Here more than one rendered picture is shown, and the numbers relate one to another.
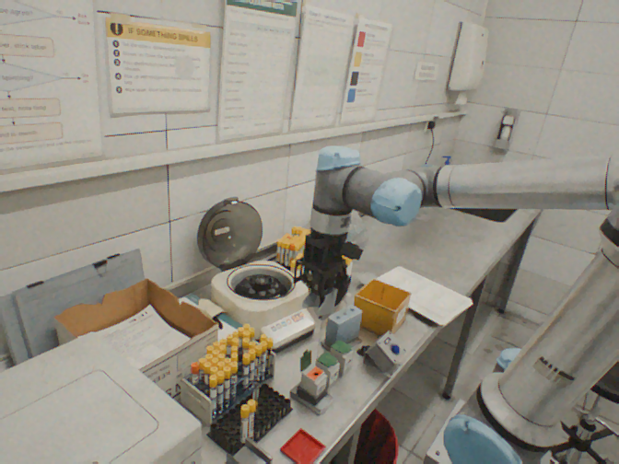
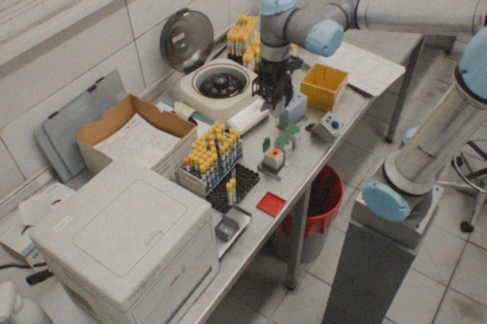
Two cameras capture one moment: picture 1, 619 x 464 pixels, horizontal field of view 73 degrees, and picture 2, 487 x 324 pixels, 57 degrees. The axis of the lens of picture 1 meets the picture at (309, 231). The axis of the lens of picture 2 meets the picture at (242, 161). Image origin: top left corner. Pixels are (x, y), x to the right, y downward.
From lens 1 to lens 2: 0.37 m
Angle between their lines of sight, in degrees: 24
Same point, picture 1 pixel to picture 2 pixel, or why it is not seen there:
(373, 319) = (317, 100)
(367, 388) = (315, 157)
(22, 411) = (106, 210)
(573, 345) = (435, 139)
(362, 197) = (298, 38)
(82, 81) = not seen: outside the picture
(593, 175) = (466, 15)
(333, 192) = (276, 32)
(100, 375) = (141, 182)
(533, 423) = (414, 182)
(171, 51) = not seen: outside the picture
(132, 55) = not seen: outside the picture
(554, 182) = (440, 19)
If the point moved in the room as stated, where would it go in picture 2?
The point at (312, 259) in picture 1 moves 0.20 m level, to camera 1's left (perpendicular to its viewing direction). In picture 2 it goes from (265, 80) to (183, 81)
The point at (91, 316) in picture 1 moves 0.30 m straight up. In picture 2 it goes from (97, 130) to (68, 48)
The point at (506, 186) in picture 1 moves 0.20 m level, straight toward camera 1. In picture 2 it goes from (406, 20) to (384, 75)
